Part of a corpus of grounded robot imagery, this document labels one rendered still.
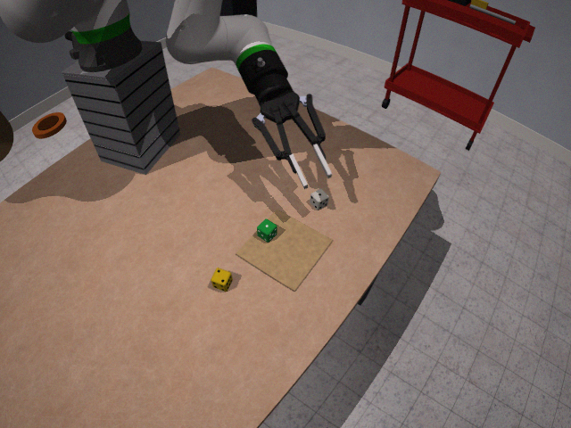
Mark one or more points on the tan flat mat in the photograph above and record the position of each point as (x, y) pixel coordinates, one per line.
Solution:
(290, 255)

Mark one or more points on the green die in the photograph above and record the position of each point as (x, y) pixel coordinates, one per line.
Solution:
(267, 230)

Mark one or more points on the yellow die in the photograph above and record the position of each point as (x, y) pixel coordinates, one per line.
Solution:
(221, 279)

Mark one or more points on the grey die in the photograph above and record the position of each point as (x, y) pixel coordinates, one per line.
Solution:
(319, 199)

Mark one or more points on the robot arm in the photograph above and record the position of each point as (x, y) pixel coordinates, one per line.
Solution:
(197, 33)

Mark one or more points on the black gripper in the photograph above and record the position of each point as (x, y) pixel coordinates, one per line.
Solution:
(280, 103)

